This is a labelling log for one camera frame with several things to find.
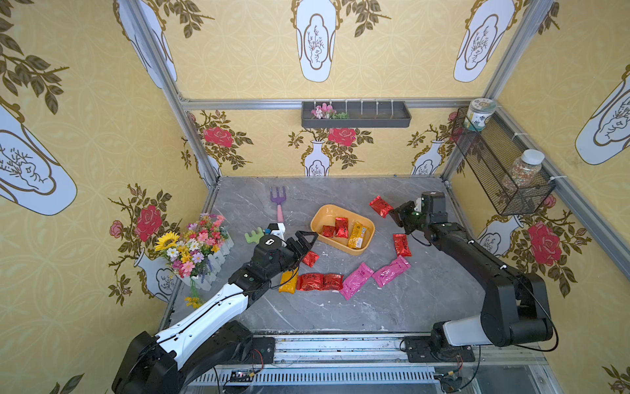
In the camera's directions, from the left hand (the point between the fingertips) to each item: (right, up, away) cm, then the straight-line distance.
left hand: (307, 239), depth 79 cm
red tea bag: (+1, -16, +7) cm, 17 cm away
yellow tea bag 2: (+19, 0, +18) cm, 27 cm away
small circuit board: (-19, -40, -6) cm, 45 cm away
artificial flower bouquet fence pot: (-35, -4, -1) cm, 35 cm away
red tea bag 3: (+1, -9, +13) cm, 16 cm away
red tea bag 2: (+9, -16, +6) cm, 19 cm away
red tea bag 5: (+27, +10, +11) cm, 30 cm away
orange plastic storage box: (+5, +3, +25) cm, 26 cm away
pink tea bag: (+16, -16, +6) cm, 24 cm away
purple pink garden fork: (-15, +12, +34) cm, 39 cm away
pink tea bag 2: (+27, -14, +9) cm, 32 cm away
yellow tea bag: (-3, -7, -18) cm, 20 cm away
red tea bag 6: (+13, +1, +21) cm, 25 cm away
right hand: (+31, +10, +9) cm, 34 cm away
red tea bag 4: (+36, -5, +16) cm, 40 cm away
